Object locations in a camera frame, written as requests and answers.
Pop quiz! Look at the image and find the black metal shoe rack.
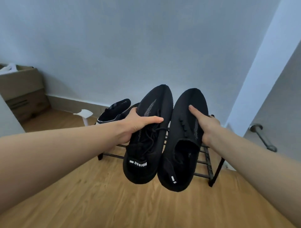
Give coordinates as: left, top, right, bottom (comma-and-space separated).
98, 103, 226, 187

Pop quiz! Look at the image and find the black knit sneaker with laces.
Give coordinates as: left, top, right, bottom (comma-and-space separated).
122, 84, 174, 185

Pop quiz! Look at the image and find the person's left forearm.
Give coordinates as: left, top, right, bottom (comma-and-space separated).
0, 122, 128, 208

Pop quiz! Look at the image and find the brown cardboard box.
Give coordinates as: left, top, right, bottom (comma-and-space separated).
0, 64, 51, 122

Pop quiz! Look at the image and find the grey door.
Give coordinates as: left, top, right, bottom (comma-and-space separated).
243, 41, 301, 162

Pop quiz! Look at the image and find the black sneaker with white sole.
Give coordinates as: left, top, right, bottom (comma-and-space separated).
96, 99, 132, 125

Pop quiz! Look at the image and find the person's right hand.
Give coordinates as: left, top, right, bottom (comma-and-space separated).
189, 105, 221, 147

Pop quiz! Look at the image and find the white plastic bag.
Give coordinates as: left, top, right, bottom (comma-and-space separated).
0, 63, 18, 75

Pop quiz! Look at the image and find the white plastic stool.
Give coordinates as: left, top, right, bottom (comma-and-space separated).
73, 109, 94, 127

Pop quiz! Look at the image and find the metal door handle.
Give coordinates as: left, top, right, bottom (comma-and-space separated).
249, 124, 277, 153

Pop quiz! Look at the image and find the person's right forearm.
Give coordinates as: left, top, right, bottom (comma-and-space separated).
208, 124, 301, 227

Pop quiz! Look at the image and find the person's left hand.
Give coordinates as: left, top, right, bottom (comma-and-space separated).
117, 107, 164, 144

